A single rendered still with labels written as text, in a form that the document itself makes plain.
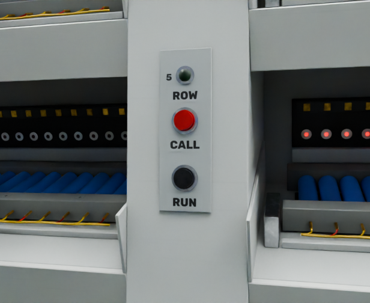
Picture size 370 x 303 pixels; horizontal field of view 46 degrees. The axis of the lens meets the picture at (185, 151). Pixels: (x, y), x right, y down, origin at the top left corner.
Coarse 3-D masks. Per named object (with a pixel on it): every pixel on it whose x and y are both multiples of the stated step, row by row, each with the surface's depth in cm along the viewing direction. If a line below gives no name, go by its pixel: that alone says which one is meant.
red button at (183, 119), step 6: (180, 114) 32; (186, 114) 32; (192, 114) 32; (174, 120) 32; (180, 120) 32; (186, 120) 32; (192, 120) 32; (180, 126) 32; (186, 126) 32; (192, 126) 32
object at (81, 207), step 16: (0, 192) 45; (16, 192) 45; (0, 208) 44; (16, 208) 44; (32, 208) 43; (48, 208) 43; (64, 208) 42; (80, 208) 42; (96, 208) 42; (112, 208) 41; (64, 224) 41; (80, 224) 40; (96, 224) 40
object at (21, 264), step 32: (0, 160) 56; (32, 160) 55; (64, 160) 54; (96, 160) 53; (0, 224) 44; (32, 224) 43; (0, 256) 38; (32, 256) 37; (64, 256) 37; (96, 256) 36; (0, 288) 37; (32, 288) 36; (64, 288) 35; (96, 288) 35
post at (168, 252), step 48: (144, 0) 34; (192, 0) 33; (240, 0) 32; (144, 48) 33; (192, 48) 33; (240, 48) 32; (144, 96) 33; (240, 96) 32; (144, 144) 33; (240, 144) 32; (144, 192) 33; (240, 192) 32; (144, 240) 33; (192, 240) 32; (240, 240) 32; (144, 288) 33; (192, 288) 32; (240, 288) 32
